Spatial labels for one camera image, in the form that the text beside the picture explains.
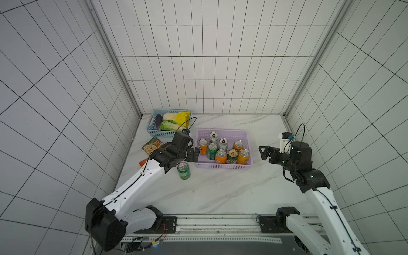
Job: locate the yellow napa cabbage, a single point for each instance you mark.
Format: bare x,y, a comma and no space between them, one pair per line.
179,117

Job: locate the orange fanta can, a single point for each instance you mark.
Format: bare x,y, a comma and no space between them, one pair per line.
221,156
243,156
203,147
238,145

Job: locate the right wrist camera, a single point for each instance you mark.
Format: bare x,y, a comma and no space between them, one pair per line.
286,139

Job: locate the aluminium mounting rail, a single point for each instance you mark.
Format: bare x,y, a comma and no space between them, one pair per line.
214,228

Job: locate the dark purple eggplant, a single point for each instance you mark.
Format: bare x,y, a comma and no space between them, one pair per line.
158,121

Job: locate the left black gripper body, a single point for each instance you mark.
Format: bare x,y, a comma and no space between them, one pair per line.
183,155

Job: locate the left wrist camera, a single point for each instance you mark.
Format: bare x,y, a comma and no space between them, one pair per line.
182,141

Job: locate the orange fanta can front right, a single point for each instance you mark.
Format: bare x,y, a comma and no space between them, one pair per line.
243,156

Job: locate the silver slim can back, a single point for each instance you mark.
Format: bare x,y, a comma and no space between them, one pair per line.
213,137

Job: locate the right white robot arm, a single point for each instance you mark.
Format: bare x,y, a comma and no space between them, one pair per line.
315,186

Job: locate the green brown can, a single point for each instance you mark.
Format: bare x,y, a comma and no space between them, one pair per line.
232,156

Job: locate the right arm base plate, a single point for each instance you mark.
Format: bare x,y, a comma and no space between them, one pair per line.
277,223

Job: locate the green snack packet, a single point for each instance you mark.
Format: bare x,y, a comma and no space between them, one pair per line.
153,144

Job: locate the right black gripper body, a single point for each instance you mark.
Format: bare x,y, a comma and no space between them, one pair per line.
275,156

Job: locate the orange fanta can front middle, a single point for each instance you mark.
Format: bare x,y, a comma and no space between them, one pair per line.
221,156

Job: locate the orange fanta can back left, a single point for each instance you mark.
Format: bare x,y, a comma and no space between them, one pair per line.
203,147

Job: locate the blue plastic basket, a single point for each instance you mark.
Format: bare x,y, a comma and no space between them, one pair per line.
151,124

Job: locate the green sprite can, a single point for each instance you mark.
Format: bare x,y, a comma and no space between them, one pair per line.
184,170
212,149

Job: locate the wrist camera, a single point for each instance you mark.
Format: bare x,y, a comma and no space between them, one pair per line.
182,141
286,139

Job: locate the red snack packet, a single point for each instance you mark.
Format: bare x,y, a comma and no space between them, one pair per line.
142,163

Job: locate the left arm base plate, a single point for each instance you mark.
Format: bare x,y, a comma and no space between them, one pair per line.
165,224

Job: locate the silver slim can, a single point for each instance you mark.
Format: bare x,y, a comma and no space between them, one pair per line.
223,144
213,137

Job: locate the green lettuce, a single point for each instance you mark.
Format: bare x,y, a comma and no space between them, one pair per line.
171,125

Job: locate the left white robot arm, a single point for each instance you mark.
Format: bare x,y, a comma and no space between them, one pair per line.
109,220

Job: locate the orange fanta can back right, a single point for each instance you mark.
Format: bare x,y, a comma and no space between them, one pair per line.
238,145

